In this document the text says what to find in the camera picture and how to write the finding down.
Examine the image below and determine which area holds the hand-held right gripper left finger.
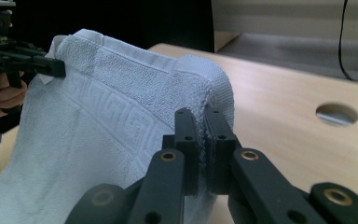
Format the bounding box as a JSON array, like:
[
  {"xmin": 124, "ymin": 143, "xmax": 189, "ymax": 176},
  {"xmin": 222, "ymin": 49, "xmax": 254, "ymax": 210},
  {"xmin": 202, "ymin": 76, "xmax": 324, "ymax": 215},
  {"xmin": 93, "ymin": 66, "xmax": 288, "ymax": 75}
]
[{"xmin": 135, "ymin": 106, "xmax": 200, "ymax": 224}]

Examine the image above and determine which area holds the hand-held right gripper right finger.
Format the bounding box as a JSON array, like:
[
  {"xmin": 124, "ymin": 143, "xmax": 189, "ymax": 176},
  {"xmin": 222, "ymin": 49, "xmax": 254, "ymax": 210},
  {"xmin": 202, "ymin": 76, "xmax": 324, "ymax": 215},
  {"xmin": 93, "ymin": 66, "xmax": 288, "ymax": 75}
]
[{"xmin": 202, "ymin": 106, "xmax": 328, "ymax": 224}]

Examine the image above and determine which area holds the light blue terry towel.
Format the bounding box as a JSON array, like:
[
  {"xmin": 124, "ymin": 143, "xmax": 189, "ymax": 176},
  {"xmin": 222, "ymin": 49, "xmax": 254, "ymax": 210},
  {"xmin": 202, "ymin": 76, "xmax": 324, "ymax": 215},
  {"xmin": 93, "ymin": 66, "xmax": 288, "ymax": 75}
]
[{"xmin": 0, "ymin": 28, "xmax": 236, "ymax": 224}]

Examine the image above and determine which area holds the beige cabinet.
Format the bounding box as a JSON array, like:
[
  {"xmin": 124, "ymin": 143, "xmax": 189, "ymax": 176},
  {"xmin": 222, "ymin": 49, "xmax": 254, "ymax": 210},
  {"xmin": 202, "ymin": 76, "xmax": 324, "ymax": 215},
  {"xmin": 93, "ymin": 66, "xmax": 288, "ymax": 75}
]
[{"xmin": 211, "ymin": 0, "xmax": 358, "ymax": 54}]

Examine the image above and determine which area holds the black cable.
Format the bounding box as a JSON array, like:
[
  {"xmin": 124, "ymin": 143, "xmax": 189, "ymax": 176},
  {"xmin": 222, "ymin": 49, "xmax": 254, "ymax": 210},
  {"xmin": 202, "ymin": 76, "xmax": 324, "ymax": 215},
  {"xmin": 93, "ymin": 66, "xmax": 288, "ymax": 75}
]
[{"xmin": 337, "ymin": 0, "xmax": 358, "ymax": 84}]

